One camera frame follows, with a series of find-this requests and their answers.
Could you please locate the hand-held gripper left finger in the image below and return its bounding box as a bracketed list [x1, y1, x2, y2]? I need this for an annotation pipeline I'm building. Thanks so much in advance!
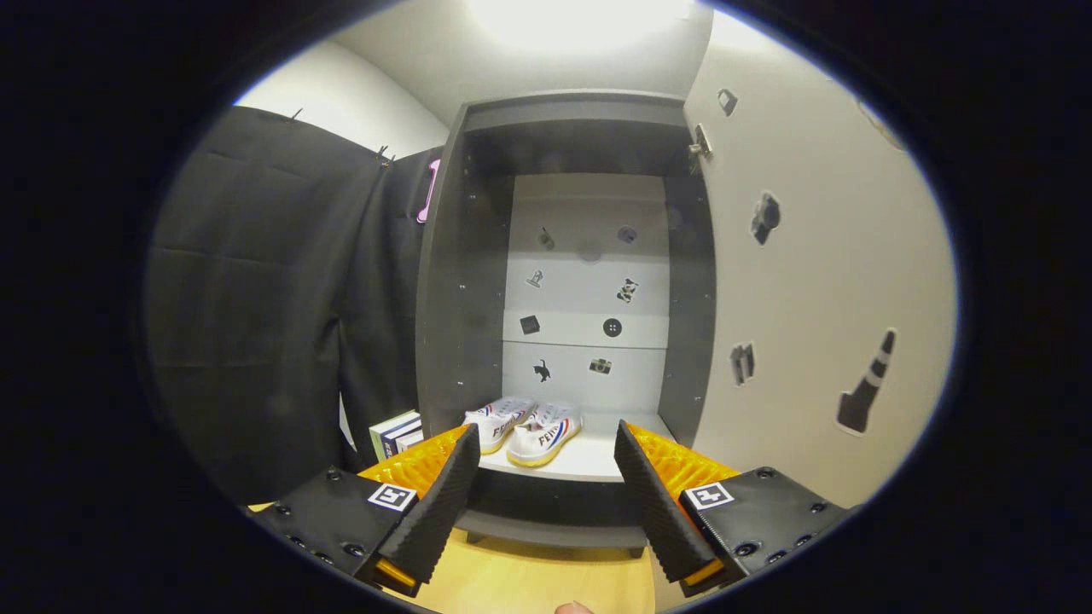
[247, 424, 481, 598]

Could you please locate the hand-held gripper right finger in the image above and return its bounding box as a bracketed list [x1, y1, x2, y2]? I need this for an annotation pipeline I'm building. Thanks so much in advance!
[613, 420, 854, 598]

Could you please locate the white canvas shoe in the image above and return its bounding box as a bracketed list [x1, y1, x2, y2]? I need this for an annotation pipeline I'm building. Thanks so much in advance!
[462, 397, 537, 455]
[507, 403, 584, 468]

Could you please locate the dark blue spine book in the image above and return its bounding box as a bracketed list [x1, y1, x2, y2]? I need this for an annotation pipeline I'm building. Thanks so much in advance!
[381, 417, 424, 461]

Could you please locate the large ceiling light panel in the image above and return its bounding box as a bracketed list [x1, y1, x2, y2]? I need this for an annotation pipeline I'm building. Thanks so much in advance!
[465, 0, 696, 52]

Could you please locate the green spine book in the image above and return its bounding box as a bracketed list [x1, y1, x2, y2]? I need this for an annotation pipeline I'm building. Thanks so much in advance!
[369, 409, 421, 463]

